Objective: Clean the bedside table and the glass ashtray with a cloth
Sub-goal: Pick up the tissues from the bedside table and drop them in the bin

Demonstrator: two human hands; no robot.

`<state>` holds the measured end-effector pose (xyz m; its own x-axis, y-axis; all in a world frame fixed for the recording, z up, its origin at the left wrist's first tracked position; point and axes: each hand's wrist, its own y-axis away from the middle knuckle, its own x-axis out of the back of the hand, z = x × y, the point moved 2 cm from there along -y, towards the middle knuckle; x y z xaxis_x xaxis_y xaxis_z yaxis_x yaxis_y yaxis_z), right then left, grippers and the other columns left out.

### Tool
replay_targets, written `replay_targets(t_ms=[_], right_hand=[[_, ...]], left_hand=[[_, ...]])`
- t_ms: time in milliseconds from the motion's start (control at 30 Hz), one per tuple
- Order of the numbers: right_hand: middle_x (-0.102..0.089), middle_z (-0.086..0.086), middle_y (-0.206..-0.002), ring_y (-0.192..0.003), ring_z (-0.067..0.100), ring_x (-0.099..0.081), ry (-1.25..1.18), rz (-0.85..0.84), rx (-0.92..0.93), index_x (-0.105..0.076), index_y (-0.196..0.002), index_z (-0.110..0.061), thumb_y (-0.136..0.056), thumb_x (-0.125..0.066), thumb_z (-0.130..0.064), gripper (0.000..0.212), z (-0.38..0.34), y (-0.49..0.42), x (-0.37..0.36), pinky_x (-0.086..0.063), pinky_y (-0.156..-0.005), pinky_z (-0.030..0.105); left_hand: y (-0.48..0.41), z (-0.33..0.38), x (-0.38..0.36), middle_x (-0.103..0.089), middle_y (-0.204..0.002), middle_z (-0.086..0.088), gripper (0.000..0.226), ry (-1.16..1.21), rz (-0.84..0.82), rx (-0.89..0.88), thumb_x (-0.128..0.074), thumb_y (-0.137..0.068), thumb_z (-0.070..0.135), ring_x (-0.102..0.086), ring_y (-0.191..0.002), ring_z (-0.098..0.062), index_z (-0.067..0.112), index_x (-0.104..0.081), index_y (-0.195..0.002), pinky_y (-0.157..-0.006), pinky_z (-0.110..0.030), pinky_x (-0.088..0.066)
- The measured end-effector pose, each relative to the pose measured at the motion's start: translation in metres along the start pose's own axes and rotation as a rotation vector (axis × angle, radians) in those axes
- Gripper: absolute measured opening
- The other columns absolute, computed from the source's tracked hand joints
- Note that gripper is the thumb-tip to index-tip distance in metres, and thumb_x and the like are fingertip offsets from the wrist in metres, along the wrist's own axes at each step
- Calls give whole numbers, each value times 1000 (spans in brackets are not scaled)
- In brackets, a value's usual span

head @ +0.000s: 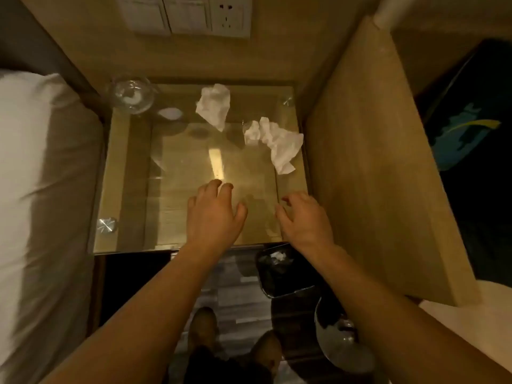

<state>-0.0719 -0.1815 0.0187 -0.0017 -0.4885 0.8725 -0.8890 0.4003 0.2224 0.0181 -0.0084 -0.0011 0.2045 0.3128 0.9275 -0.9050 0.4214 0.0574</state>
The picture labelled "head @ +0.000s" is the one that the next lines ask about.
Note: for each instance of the glass-top bedside table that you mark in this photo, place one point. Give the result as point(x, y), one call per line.
point(180, 187)

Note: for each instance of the white bed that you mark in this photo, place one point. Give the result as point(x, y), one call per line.
point(40, 195)

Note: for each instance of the person's left hand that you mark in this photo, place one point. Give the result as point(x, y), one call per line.
point(212, 219)

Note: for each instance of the small white paper wad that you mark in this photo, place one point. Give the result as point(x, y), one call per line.
point(130, 99)

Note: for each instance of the grey padded headboard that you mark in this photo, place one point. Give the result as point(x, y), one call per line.
point(32, 31)

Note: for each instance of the clear glass ashtray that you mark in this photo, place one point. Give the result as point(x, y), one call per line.
point(120, 89)

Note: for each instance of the blue yellow patterned cushion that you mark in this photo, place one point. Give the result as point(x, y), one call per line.
point(460, 139)

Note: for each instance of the white tissue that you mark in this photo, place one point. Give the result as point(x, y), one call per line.
point(282, 145)
point(214, 105)

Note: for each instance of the dark grey sofa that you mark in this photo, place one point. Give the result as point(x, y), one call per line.
point(480, 219)

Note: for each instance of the person's shoe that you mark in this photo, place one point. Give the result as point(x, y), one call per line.
point(203, 329)
point(266, 351)

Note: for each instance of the person's left forearm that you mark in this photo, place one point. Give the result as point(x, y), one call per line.
point(140, 323)

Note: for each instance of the round wooden table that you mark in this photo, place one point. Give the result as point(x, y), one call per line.
point(480, 315)

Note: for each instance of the person's left shoe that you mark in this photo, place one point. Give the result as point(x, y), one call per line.
point(203, 329)

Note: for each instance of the black trash bin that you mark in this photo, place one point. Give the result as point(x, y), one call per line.
point(276, 279)

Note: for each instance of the white tissue scrap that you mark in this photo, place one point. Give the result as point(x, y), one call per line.
point(278, 257)

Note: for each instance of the round metal glass standoff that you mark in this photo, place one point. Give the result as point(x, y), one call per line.
point(288, 101)
point(108, 225)

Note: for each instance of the white wall socket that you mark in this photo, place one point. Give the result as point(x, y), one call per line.
point(231, 15)

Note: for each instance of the white round post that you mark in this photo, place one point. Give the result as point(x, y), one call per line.
point(394, 11)

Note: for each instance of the white wall switch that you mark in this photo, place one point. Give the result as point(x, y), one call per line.
point(142, 13)
point(188, 13)

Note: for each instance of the person's right shoe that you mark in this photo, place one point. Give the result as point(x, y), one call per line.
point(266, 351)

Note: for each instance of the person's right hand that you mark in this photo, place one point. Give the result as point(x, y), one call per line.
point(308, 227)

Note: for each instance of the person's right forearm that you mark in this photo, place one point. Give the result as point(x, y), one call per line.
point(400, 327)

